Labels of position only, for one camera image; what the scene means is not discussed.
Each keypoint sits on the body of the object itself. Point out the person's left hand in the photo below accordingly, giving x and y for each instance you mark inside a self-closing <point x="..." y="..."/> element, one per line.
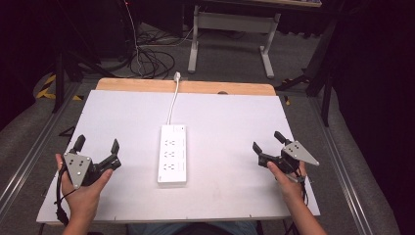
<point x="80" y="202"/>

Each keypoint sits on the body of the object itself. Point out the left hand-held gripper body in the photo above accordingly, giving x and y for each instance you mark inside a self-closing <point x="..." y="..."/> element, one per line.
<point x="77" y="168"/>

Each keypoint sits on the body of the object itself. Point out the white metal desk frame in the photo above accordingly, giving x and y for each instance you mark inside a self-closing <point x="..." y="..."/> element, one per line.
<point x="233" y="21"/>

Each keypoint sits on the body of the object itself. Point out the white power plug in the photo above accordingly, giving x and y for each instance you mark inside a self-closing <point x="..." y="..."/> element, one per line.
<point x="177" y="76"/>

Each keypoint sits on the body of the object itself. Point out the metal floor rail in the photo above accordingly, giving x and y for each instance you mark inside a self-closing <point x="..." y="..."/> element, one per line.
<point x="36" y="148"/>
<point x="342" y="169"/>

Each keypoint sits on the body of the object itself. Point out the black tripod stand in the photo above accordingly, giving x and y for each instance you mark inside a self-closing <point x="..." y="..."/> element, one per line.
<point x="60" y="75"/>

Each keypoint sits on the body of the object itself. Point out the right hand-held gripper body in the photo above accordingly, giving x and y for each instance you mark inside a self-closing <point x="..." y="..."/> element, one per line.
<point x="295" y="152"/>

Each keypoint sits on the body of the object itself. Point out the white power strip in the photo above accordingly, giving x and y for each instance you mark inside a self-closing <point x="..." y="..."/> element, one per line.
<point x="172" y="153"/>

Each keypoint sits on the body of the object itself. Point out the black metal stand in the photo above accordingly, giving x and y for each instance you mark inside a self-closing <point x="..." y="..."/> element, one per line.
<point x="323" y="75"/>

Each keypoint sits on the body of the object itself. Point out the white board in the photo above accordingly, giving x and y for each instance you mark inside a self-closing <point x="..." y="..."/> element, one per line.
<point x="221" y="156"/>

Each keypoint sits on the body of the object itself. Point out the person's right hand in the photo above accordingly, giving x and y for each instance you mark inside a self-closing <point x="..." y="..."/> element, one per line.
<point x="288" y="187"/>

